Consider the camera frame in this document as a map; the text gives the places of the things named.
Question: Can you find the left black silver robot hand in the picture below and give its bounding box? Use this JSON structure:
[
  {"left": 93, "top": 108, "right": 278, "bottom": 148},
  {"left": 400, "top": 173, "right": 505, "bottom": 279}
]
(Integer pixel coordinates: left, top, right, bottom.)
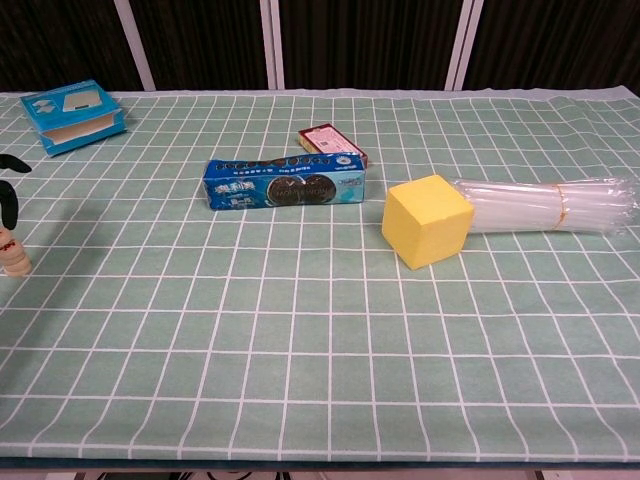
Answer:
[{"left": 0, "top": 153, "right": 33, "bottom": 232}]

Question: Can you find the blue kitchen scale box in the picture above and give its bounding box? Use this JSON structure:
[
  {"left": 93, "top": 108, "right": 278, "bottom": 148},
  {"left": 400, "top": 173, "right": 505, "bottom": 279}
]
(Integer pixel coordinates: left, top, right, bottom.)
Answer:
[{"left": 19, "top": 78, "right": 129, "bottom": 159}]

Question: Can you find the dark partition panel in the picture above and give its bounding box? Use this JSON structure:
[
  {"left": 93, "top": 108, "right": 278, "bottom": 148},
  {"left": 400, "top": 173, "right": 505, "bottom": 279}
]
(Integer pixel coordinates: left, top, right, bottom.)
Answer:
[
  {"left": 464, "top": 0, "right": 640, "bottom": 99},
  {"left": 277, "top": 0, "right": 466, "bottom": 91},
  {"left": 0, "top": 0, "right": 146, "bottom": 94},
  {"left": 130, "top": 0, "right": 277, "bottom": 91}
]

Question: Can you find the blue Oreo cookie box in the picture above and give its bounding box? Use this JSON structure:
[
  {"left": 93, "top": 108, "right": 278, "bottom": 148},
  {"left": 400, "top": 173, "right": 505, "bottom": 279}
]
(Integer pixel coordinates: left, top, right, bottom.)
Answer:
[{"left": 202, "top": 152, "right": 370, "bottom": 212}]

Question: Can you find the red playing card box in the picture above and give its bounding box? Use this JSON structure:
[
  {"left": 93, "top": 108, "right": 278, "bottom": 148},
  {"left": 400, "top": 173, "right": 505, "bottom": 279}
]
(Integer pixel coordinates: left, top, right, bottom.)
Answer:
[{"left": 298, "top": 122, "right": 371, "bottom": 169}]

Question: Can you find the green checked tablecloth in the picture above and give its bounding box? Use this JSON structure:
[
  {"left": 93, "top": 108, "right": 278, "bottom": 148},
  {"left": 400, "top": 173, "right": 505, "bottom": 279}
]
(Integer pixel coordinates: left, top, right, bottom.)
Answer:
[{"left": 0, "top": 85, "right": 640, "bottom": 464}]

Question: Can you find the yellow foam cube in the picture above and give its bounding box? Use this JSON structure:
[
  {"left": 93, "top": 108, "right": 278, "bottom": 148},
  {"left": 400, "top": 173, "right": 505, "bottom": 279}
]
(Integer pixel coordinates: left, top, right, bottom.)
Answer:
[{"left": 381, "top": 174, "right": 475, "bottom": 272}]

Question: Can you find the clear pack of straws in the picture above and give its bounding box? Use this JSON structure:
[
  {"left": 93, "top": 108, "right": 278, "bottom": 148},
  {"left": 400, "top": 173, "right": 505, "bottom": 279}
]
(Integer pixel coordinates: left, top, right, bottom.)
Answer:
[{"left": 449, "top": 175, "right": 637, "bottom": 236}]

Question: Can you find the white partition post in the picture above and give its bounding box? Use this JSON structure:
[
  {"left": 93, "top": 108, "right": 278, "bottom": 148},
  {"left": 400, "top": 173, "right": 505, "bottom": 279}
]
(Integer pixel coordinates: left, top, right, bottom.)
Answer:
[
  {"left": 444, "top": 0, "right": 486, "bottom": 92},
  {"left": 259, "top": 0, "right": 286, "bottom": 91},
  {"left": 112, "top": 0, "right": 157, "bottom": 92}
]

